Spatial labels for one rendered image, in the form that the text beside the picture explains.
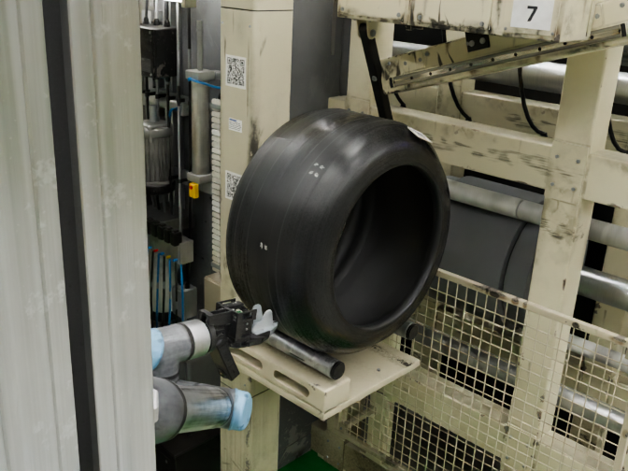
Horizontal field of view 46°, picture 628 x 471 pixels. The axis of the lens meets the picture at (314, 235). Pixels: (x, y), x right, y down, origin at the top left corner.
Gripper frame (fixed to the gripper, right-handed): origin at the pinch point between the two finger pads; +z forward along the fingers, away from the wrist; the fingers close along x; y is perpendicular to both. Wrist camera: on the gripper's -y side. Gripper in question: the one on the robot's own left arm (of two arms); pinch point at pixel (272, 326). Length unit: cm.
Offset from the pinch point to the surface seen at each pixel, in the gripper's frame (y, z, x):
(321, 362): -8.4, 10.6, -6.6
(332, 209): 29.6, 1.8, -11.0
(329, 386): -13.3, 11.0, -9.7
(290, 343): -8.1, 10.8, 3.9
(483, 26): 69, 35, -18
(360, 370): -17.0, 30.1, -3.5
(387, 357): -15.7, 40.3, -4.0
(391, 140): 43.3, 18.8, -10.1
